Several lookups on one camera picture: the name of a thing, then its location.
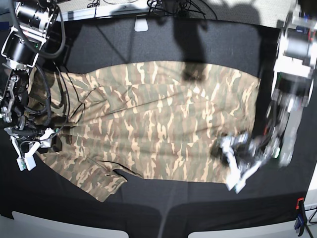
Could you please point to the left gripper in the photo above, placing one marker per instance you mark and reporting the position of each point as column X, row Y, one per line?
column 239, row 152

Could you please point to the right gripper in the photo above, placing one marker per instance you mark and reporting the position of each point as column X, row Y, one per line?
column 26, row 147

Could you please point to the camouflage t-shirt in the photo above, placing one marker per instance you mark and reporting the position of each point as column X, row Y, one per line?
column 153, row 120

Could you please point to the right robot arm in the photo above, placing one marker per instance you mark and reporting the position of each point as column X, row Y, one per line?
column 29, row 129

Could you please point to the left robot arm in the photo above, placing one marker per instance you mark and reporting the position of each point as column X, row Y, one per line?
column 294, row 72

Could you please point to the black table cloth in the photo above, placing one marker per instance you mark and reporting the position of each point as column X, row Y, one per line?
column 159, row 208

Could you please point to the blue clamp bottom right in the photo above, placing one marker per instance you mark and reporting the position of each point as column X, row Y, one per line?
column 301, row 219

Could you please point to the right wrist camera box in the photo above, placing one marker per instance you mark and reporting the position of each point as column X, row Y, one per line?
column 27, row 163

